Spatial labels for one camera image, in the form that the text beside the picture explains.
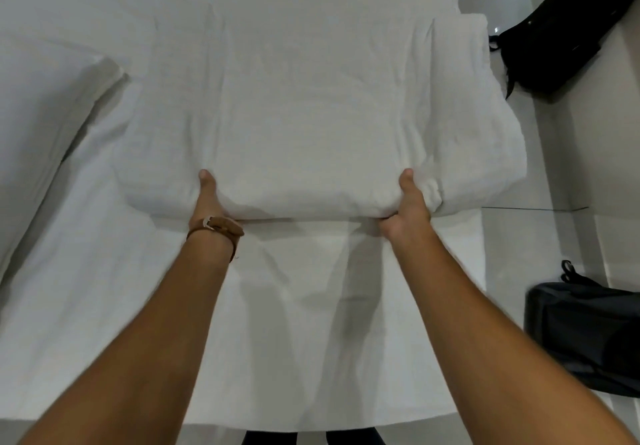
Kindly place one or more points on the white duvet blanket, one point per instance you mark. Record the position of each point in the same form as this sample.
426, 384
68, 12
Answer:
310, 110

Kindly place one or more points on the person's right forearm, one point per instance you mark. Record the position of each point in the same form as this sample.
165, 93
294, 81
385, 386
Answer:
490, 350

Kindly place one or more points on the person's right leg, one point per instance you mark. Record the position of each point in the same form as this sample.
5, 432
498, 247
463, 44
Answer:
355, 438

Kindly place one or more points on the person's left hand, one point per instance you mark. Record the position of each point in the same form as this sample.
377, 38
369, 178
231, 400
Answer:
207, 205

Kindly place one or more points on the person's leg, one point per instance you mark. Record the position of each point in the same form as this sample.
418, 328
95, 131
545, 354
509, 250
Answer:
355, 438
280, 438

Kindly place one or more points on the white sheeted bed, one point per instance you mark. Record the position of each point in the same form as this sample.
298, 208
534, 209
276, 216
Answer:
150, 335

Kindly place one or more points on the white pillow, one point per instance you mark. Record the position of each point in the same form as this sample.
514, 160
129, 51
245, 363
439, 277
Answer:
45, 135

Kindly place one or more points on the person's left forearm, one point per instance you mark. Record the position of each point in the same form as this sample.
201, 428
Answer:
150, 350

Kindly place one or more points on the person's right hand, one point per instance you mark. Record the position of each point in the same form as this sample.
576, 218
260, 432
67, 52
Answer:
410, 215

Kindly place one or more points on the person's left leg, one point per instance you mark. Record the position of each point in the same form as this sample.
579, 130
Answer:
280, 438

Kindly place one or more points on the black backpack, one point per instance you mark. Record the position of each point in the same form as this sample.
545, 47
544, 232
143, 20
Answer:
560, 35

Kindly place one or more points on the dark grey backpack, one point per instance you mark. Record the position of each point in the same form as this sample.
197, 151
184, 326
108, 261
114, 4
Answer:
585, 335

